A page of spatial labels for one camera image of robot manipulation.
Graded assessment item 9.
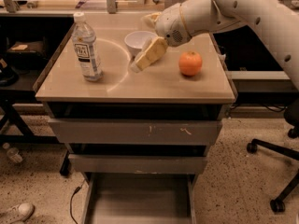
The white ceramic bowl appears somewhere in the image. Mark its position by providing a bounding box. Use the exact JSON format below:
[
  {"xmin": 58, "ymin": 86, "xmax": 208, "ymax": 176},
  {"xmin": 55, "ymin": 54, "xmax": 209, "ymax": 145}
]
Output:
[{"xmin": 124, "ymin": 31, "xmax": 156, "ymax": 57}]

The white sneaker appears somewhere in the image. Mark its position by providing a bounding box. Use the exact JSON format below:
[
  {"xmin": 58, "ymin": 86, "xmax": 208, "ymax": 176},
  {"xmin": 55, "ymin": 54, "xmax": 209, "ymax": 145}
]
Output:
[{"xmin": 0, "ymin": 203, "xmax": 35, "ymax": 224}]

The grey drawer cabinet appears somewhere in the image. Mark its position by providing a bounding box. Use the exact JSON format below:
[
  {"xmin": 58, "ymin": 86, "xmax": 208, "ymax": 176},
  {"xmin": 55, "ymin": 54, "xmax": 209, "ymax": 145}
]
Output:
[{"xmin": 32, "ymin": 12, "xmax": 238, "ymax": 224}]

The orange fruit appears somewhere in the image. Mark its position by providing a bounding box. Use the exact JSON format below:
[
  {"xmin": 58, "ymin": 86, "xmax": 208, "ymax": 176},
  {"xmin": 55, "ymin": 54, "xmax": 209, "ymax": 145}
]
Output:
[{"xmin": 178, "ymin": 51, "xmax": 203, "ymax": 77}]

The top grey drawer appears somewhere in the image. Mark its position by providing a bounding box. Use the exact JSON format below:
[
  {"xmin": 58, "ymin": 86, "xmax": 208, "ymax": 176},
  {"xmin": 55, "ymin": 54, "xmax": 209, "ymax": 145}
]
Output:
[{"xmin": 49, "ymin": 119, "xmax": 222, "ymax": 146}]

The small bottle on floor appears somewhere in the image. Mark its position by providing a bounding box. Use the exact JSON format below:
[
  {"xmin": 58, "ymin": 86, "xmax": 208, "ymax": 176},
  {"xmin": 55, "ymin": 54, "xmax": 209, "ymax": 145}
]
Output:
[{"xmin": 2, "ymin": 143, "xmax": 23, "ymax": 163}]

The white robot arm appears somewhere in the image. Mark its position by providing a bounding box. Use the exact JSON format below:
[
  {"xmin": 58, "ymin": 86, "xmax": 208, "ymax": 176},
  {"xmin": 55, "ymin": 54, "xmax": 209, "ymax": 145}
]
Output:
[{"xmin": 131, "ymin": 0, "xmax": 299, "ymax": 89}]

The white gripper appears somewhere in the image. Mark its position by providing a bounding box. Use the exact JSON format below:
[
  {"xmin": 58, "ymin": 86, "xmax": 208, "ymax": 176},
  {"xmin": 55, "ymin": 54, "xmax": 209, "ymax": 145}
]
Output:
[{"xmin": 130, "ymin": 4, "xmax": 192, "ymax": 73}]

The clear plastic water bottle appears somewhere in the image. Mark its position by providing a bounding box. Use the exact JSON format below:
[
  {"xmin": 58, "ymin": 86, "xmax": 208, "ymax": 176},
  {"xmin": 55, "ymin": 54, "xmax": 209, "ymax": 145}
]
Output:
[{"xmin": 72, "ymin": 12, "xmax": 103, "ymax": 81}]

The open bottom grey drawer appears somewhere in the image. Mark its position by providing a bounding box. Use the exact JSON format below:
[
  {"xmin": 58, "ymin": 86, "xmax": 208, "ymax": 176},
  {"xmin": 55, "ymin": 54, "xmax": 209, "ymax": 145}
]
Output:
[{"xmin": 81, "ymin": 174, "xmax": 196, "ymax": 224}]

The black cable on floor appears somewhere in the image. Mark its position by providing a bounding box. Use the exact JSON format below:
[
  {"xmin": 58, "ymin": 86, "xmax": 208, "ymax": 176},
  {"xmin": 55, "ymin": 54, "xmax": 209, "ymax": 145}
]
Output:
[{"xmin": 68, "ymin": 180, "xmax": 86, "ymax": 224}]

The black office chair base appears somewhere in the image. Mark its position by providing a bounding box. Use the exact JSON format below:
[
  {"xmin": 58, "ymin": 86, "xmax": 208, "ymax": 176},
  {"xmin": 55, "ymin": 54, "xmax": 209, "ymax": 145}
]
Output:
[{"xmin": 245, "ymin": 98, "xmax": 299, "ymax": 214}]

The black side table frame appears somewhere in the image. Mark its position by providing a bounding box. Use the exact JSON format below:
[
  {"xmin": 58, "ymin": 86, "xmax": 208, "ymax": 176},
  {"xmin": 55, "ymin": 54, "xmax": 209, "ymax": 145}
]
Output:
[{"xmin": 0, "ymin": 37, "xmax": 71, "ymax": 177}]

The middle grey drawer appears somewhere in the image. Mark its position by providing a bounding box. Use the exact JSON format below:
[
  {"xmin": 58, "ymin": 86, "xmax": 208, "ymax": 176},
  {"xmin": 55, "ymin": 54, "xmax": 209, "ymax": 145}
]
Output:
[{"xmin": 69, "ymin": 154, "xmax": 207, "ymax": 175}]

